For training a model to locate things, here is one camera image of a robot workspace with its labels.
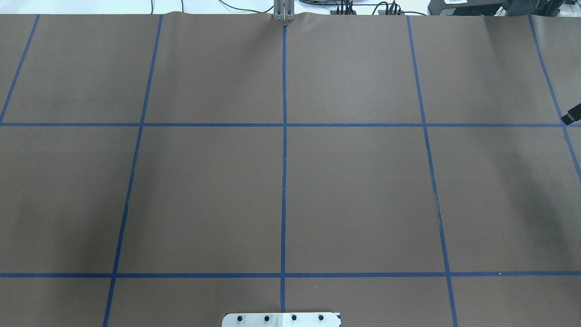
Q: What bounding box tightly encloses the aluminium frame post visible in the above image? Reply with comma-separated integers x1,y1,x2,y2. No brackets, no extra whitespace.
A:
272,0,296,21

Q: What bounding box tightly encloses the brown paper table mat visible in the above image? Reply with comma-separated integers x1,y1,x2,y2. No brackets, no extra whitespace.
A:
0,12,580,327

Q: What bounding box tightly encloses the black box top right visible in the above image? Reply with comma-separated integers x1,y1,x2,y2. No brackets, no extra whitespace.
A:
428,0,506,16

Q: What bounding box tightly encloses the black cable on table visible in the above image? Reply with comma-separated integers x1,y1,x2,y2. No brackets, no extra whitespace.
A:
219,0,275,14

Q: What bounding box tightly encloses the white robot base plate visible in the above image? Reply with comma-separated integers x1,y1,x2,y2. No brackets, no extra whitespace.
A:
222,312,342,327

